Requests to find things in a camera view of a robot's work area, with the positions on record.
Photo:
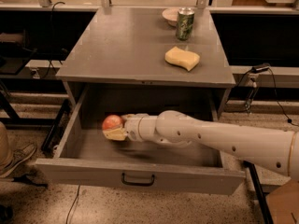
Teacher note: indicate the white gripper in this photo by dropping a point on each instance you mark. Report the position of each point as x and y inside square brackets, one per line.
[132, 127]

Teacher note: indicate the red apple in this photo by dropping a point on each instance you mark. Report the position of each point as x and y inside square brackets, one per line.
[112, 122]

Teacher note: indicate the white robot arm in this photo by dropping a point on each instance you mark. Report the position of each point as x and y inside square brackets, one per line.
[274, 150]

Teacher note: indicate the grey open top drawer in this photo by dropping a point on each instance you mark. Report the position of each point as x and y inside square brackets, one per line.
[85, 157]

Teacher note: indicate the black metal leg left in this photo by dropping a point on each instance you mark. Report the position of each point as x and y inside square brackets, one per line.
[65, 108]

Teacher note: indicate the grey cabinet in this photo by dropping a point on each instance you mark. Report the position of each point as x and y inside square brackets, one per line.
[128, 44]

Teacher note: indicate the yellow sponge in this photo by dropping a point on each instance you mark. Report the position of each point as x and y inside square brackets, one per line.
[182, 58]

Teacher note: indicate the grey sneaker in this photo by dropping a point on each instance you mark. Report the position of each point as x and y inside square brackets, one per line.
[19, 156]

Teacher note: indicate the tan trouser leg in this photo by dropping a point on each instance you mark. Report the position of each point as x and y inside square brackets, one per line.
[4, 146]

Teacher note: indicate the white bowl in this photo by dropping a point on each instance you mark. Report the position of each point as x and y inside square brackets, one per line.
[171, 16]

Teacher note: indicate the green soda can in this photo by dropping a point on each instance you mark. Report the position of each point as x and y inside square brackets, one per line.
[185, 20]

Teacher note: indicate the black power adapter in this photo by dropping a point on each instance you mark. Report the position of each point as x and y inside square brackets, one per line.
[260, 68]

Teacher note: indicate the black metal bar right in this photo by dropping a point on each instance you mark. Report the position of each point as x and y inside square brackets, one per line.
[259, 193]

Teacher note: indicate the wooden board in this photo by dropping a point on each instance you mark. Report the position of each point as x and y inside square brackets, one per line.
[283, 203]

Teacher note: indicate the black drawer handle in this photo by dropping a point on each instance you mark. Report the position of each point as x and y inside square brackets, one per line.
[137, 181]

